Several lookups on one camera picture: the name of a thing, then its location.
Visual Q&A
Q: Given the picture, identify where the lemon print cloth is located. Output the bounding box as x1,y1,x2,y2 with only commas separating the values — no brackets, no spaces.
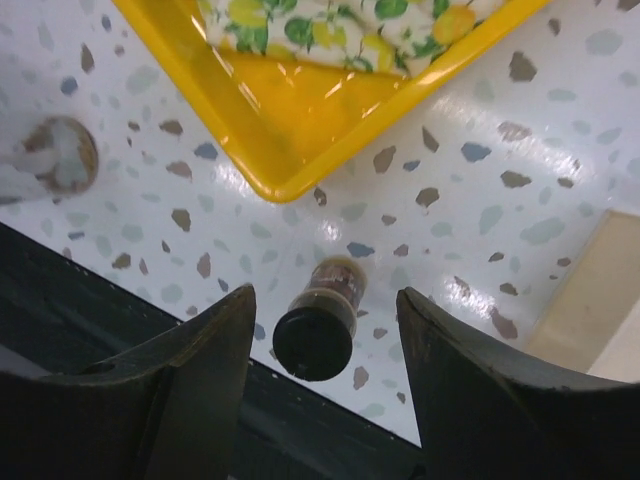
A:
198,0,503,77

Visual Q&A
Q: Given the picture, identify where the cream divided organizer box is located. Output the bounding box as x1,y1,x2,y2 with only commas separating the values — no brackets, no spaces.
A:
526,211,639,383

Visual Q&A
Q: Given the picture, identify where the yellow plastic tray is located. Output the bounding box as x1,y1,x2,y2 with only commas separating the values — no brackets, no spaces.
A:
116,1,545,203

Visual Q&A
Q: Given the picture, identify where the dark pepper grinder jar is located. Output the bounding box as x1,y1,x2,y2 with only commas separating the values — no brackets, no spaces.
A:
272,256,367,382

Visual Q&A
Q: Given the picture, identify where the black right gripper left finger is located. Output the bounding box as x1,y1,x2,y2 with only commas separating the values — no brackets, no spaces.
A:
1,285,256,479

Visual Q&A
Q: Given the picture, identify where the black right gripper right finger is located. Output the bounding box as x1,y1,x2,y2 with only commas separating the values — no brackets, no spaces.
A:
396,288,639,479

